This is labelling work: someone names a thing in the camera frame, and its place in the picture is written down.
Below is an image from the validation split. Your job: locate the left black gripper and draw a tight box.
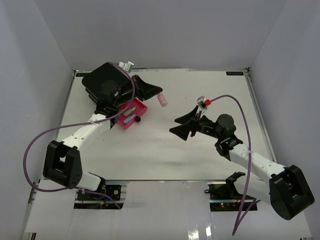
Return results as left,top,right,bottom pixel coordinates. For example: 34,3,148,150
114,75,163,108

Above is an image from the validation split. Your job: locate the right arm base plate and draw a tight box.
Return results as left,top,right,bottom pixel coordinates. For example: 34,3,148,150
204,171,246,200

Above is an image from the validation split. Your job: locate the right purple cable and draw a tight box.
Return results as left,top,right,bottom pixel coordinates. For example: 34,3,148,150
208,94,261,236

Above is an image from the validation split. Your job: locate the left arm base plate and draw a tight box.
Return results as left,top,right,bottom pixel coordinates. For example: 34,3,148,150
76,183,123,202

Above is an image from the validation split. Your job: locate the pink drawer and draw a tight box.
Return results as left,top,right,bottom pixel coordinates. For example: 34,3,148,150
117,98,148,130

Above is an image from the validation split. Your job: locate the purple cable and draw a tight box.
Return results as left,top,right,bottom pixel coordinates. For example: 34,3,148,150
22,61,137,210
208,94,261,236

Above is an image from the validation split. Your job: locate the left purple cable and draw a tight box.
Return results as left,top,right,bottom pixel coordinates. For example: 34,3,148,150
22,61,137,210

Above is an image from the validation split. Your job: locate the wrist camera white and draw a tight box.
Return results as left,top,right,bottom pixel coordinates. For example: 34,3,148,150
196,95,211,114
118,61,135,73

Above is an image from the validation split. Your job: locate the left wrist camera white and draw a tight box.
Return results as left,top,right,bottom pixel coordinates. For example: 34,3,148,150
118,61,135,73

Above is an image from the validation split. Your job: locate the green translucent highlighter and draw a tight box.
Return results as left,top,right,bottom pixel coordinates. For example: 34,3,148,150
123,106,136,117

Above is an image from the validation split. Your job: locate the blue translucent highlighter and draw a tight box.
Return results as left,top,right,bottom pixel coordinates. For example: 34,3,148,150
123,113,136,124

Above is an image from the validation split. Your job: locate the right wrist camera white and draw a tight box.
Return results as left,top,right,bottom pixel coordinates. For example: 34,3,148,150
196,95,211,114

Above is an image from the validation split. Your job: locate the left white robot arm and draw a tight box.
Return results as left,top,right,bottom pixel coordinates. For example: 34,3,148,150
43,75,163,200

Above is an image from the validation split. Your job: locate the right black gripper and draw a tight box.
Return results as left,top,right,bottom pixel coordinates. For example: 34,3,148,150
169,105,223,141

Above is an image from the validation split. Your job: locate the pink translucent highlighter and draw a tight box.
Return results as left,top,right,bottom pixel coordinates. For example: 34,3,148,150
156,92,168,107

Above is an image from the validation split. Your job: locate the black drawer cabinet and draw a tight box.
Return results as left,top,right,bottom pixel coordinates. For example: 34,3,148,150
81,62,132,103

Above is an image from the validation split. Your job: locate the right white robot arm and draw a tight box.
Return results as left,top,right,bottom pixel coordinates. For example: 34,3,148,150
169,107,315,220

